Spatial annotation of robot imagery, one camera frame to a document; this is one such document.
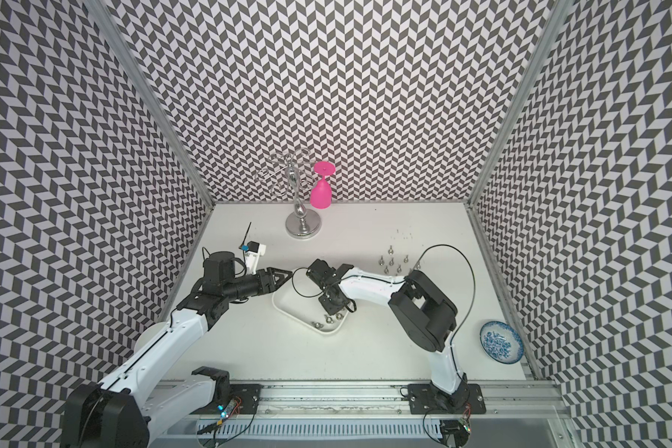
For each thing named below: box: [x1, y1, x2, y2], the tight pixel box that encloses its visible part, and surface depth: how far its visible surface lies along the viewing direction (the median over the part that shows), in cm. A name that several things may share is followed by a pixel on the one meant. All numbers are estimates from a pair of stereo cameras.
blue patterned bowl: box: [479, 320, 525, 364], surface depth 82 cm
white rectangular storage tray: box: [271, 267, 350, 335], surface depth 85 cm
